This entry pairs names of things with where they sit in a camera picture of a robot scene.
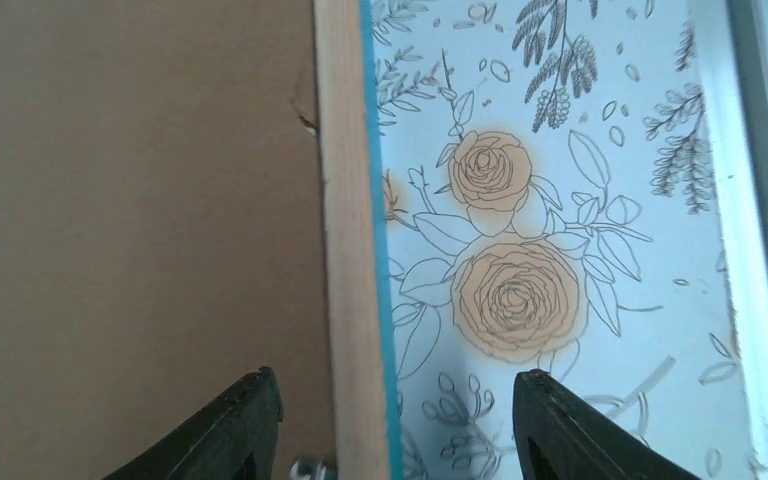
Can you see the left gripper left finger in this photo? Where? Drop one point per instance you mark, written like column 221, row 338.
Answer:
column 234, row 436

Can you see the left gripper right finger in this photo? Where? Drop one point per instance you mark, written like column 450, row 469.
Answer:
column 559, row 436

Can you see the brown backing board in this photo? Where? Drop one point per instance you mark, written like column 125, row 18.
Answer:
column 160, row 226

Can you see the teal wooden picture frame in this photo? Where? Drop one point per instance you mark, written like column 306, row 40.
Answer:
column 365, row 441

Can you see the floral tablecloth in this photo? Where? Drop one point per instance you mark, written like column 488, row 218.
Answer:
column 550, row 203

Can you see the aluminium rail frame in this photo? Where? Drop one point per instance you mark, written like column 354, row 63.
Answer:
column 732, row 44

